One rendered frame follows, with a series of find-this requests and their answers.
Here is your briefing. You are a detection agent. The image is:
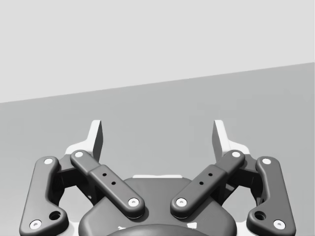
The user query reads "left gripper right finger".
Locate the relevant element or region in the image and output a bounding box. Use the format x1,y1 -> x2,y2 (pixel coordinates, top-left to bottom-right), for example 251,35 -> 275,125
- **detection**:
170,119 -> 296,236

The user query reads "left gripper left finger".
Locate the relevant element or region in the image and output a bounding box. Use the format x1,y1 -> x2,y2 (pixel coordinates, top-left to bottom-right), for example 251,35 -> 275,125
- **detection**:
19,119 -> 145,236

